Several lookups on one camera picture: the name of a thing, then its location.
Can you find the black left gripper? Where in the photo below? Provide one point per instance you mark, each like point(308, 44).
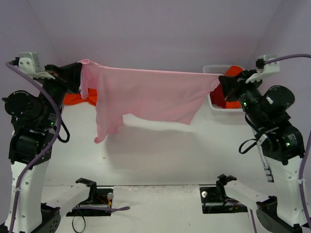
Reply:
point(73, 76)

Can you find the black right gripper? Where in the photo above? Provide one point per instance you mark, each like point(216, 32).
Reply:
point(228, 85)

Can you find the pink t shirt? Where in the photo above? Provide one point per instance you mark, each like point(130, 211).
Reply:
point(153, 95)

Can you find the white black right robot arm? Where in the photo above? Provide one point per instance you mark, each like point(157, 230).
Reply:
point(283, 148)

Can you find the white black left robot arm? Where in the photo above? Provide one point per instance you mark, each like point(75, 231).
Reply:
point(37, 122)

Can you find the orange t shirt in basket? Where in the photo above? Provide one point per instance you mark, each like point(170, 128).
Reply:
point(233, 71)

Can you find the dark red t shirt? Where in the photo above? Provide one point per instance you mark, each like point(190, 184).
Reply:
point(217, 97)

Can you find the white plastic basket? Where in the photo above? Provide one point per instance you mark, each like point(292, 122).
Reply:
point(218, 69)

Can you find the orange t shirt on table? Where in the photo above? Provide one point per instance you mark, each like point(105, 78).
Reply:
point(74, 99)

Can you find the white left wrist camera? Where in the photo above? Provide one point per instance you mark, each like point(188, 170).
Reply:
point(29, 63)

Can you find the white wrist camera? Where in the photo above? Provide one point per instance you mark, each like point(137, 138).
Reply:
point(29, 63)
point(264, 68)

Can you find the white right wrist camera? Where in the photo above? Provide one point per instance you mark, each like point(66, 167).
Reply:
point(264, 68)

